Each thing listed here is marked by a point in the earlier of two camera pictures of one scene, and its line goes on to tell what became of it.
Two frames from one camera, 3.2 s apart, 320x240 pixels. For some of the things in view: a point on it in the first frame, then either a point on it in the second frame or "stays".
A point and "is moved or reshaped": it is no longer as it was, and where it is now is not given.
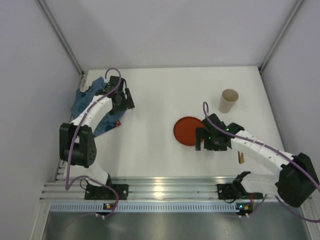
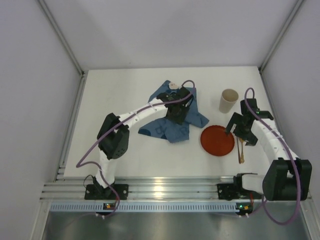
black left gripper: (127, 100) to (178, 115)
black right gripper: (200, 138) to (243, 132)
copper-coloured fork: (239, 156) stays
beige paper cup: (229, 97) stays
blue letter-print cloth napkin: (83, 94) to (168, 130)
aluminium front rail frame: (192, 188) stays
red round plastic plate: (184, 130) is moved or reshaped
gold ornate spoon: (242, 158) stays
